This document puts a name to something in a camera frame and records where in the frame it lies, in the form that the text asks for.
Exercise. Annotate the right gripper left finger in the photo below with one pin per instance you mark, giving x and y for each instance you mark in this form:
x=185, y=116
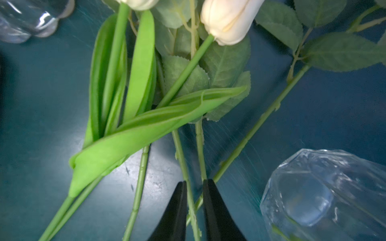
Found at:
x=172, y=226

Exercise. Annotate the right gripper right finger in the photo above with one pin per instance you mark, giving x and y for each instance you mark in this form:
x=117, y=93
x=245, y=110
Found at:
x=219, y=224

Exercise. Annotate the pale pink tulip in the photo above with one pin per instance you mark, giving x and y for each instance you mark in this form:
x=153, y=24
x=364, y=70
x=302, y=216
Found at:
x=120, y=90

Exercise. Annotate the clear glass vase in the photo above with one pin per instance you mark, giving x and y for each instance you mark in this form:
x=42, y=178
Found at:
x=321, y=195

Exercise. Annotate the white tulip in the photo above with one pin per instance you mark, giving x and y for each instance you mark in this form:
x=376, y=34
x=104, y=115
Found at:
x=167, y=115

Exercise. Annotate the yellow fluted glass vase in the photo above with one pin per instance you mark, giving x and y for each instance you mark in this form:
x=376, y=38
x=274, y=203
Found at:
x=20, y=20

